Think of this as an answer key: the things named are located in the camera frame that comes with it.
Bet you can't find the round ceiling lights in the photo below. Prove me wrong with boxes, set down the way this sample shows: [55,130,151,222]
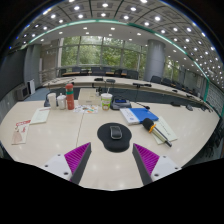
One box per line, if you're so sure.
[13,0,224,88]

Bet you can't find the white upright appliance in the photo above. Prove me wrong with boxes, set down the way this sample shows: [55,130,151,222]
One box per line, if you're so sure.
[27,78,36,96]

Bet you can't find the long curved conference desk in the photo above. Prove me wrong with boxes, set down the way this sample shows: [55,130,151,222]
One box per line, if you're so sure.
[41,75,221,116]

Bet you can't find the black microphone with orange ring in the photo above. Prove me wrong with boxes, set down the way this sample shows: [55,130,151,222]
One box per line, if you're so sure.
[142,117,173,148]

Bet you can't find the black gooseneck conference microphone unit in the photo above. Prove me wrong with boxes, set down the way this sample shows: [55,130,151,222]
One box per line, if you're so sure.
[110,96,151,111]
[43,91,51,108]

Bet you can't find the black silver-trimmed computer mouse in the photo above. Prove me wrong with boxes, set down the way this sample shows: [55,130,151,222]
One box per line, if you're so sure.
[109,125,123,141]

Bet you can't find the white paper cup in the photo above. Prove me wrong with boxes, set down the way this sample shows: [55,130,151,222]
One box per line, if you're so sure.
[47,92,58,110]

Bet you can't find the colourful sticker sheet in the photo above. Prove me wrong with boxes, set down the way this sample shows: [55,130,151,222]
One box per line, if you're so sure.
[73,104,100,115]

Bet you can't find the dark office chairs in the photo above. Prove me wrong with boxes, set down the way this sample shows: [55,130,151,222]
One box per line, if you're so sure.
[58,66,224,158]

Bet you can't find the white printed booklet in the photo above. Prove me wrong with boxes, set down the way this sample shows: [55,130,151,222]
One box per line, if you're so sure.
[29,106,52,126]

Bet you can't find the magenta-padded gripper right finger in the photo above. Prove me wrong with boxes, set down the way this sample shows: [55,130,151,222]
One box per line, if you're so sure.
[131,143,183,187]

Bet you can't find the black mouse pad with wrist rest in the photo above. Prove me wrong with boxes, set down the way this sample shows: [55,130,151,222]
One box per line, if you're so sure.
[96,122,133,154]

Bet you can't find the white paper sheet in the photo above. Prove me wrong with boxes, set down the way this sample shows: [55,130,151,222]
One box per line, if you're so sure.
[151,115,179,146]

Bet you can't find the far desk microphone units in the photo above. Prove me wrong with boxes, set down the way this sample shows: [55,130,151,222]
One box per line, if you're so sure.
[93,77,194,112]

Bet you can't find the white cardboard box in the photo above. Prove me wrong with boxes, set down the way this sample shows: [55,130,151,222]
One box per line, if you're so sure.
[77,87,102,107]

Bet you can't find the green and white drink cup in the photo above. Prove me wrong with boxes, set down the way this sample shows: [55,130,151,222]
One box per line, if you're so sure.
[100,87,114,112]

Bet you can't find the grey box monitor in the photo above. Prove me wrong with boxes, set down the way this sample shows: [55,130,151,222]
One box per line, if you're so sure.
[14,84,31,102]

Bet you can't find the red bottle with green band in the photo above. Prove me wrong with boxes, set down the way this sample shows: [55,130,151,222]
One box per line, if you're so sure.
[65,83,76,111]

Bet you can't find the red and white fan-print brochure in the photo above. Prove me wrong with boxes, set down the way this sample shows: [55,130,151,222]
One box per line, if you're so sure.
[11,119,32,146]

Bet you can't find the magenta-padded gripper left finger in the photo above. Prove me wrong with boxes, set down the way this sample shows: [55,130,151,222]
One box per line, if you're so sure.
[42,141,92,186]

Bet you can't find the blue and white book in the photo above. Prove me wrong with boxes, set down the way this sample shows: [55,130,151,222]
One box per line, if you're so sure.
[119,107,160,126]

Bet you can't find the white lidded mug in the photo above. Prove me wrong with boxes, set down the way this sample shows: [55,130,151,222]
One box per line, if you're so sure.
[56,93,67,111]

